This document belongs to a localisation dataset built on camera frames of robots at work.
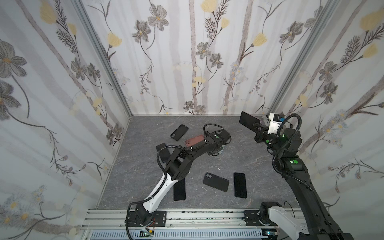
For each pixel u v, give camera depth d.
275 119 0.59
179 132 1.11
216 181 0.87
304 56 0.85
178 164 0.61
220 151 0.98
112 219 0.75
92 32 0.76
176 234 0.70
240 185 0.86
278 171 0.52
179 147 0.62
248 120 0.69
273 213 0.62
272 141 0.61
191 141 1.04
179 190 0.84
